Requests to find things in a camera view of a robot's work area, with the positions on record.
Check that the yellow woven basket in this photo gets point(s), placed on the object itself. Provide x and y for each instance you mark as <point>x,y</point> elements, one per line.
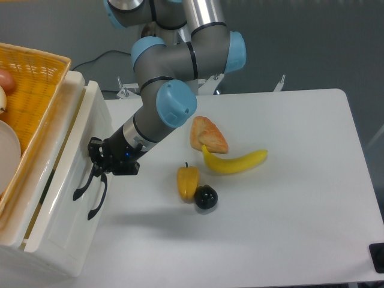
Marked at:
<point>39,76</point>

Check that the white onion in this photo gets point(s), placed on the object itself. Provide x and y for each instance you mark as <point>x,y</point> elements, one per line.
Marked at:
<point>3,100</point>

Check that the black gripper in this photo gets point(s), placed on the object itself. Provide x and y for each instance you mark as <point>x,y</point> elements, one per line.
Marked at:
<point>114,155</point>

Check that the red apple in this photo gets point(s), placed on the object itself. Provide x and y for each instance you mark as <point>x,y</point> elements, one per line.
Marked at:
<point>7,81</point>

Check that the white drawer cabinet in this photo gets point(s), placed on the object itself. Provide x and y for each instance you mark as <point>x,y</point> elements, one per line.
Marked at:
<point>20,203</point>

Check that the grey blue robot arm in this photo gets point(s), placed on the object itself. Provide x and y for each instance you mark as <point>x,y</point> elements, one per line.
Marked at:
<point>163,72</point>

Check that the yellow bell pepper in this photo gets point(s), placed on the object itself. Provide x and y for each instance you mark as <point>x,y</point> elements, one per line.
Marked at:
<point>187,179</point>

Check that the black corner device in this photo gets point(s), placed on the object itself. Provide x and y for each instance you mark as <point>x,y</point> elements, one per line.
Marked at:
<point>377,256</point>

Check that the yellow banana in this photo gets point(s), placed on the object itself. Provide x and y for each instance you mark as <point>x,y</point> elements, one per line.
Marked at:
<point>233,165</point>

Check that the black eggplant toy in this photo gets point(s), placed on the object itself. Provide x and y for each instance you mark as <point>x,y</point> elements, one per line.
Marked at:
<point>205,197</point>

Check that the white plate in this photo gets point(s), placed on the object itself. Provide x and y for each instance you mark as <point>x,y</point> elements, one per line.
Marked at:
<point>10,155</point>

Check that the orange croissant bread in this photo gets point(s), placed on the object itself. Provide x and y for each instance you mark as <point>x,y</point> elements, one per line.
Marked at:
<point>205,132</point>

